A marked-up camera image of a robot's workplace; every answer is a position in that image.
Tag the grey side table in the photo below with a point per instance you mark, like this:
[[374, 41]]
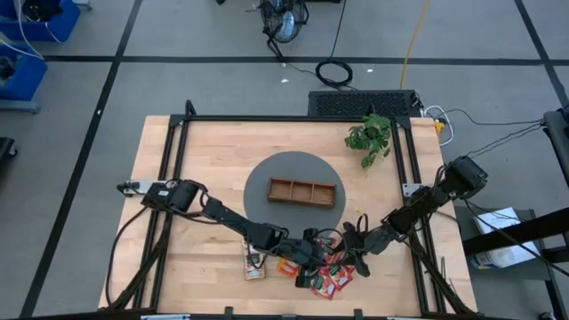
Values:
[[533, 272]]

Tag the black metal beam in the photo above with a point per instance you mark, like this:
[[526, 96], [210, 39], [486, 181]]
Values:
[[515, 232]]

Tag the green potted plant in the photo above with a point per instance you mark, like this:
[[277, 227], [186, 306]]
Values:
[[371, 135]]

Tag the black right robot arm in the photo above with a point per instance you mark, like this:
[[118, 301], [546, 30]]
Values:
[[418, 209]]

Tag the black aluminium table frame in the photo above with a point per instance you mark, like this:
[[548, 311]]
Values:
[[266, 118]]

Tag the black caster base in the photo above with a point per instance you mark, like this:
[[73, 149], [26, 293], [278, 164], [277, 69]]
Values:
[[5, 146]]

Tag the round grey woven mat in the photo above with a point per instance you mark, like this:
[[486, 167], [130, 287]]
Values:
[[266, 169]]

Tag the orange tea packet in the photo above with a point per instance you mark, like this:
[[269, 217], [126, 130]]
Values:
[[286, 268]]

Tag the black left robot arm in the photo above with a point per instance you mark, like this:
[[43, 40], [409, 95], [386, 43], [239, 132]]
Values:
[[226, 217]]

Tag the white printed box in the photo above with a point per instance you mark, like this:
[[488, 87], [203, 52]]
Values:
[[493, 220]]

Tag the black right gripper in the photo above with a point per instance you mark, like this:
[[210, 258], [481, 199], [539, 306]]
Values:
[[368, 242]]

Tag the black floor fan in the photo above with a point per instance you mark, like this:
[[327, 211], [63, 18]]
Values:
[[284, 22]]

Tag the blue plastic bin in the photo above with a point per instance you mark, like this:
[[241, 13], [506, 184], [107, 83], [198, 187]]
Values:
[[62, 22], [26, 80]]

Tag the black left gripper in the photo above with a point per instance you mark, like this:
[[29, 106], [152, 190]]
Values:
[[300, 252]]

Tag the wooden three-compartment tray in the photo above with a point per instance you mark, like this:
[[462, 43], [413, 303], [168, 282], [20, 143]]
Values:
[[301, 192]]

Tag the black perforated computer case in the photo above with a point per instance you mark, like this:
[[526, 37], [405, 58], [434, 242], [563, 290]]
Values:
[[360, 103]]

